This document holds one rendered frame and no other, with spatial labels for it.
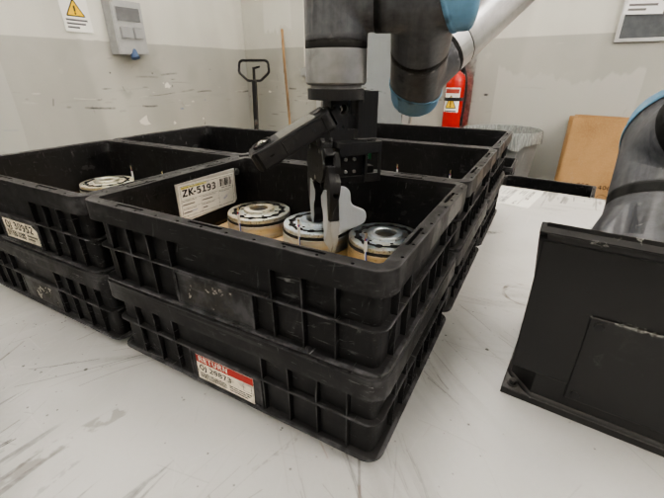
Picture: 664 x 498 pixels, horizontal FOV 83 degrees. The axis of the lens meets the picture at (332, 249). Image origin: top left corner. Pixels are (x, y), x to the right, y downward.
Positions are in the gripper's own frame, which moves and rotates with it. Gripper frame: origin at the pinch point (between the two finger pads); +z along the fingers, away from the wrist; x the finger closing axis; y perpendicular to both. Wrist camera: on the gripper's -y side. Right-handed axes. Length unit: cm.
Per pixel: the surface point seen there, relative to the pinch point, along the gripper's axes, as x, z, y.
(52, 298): 16.6, 11.7, -41.0
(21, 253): 19.0, 4.1, -43.8
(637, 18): 155, -54, 269
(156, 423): -12.2, 14.9, -24.3
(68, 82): 339, -16, -105
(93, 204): 0.9, -7.9, -27.7
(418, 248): -22.4, -7.7, 1.7
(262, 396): -15.6, 11.6, -12.4
